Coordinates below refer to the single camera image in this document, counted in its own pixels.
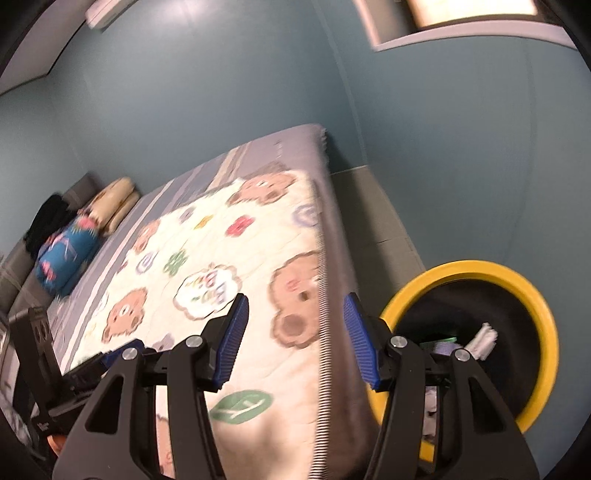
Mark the grey padded headboard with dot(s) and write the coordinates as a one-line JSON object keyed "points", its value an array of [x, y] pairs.
{"points": [[14, 277]]}

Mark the beige folded pillow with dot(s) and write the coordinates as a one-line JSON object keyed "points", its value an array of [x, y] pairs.
{"points": [[113, 203]]}

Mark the black bin with yellow rim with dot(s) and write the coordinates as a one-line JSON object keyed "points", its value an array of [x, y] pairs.
{"points": [[540, 323]]}

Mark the black clothing pile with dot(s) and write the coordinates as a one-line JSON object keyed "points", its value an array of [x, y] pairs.
{"points": [[48, 221]]}

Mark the white air conditioner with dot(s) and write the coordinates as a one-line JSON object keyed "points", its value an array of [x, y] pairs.
{"points": [[106, 11]]}

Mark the cartoon bear blanket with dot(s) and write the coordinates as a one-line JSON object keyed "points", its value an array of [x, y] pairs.
{"points": [[221, 240]]}

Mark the blue floral folded quilt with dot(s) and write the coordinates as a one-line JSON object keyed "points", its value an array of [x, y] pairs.
{"points": [[64, 258]]}

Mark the grey bed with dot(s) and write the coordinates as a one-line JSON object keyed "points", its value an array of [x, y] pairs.
{"points": [[286, 147]]}

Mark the white paper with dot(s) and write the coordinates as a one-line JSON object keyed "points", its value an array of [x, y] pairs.
{"points": [[482, 341]]}

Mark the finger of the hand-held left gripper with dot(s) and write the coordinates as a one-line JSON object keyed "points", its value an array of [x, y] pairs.
{"points": [[92, 369]]}

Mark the dark framed window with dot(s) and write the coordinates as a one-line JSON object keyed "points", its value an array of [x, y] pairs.
{"points": [[461, 18]]}

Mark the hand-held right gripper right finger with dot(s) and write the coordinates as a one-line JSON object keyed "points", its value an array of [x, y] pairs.
{"points": [[362, 341]]}

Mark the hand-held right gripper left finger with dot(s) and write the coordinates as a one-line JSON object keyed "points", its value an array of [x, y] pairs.
{"points": [[231, 341]]}

